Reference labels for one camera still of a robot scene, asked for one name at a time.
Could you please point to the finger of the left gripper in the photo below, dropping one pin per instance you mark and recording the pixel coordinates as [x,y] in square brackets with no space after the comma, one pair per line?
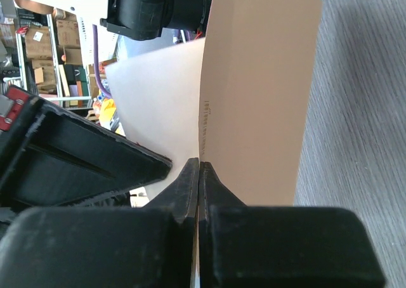
[53,157]

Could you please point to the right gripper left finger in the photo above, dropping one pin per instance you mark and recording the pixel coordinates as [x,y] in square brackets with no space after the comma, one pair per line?
[151,246]

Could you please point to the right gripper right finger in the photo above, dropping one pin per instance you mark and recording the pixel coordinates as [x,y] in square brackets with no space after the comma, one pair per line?
[255,246]

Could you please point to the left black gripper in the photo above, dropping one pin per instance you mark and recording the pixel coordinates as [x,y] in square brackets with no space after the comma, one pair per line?
[143,20]

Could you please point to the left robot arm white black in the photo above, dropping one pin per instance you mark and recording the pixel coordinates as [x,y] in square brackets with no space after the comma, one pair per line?
[60,2]

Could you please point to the orange paper envelope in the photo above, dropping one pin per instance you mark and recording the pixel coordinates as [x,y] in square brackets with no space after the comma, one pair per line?
[255,84]

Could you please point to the beige letter paper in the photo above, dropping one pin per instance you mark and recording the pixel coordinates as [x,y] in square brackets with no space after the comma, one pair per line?
[157,98]

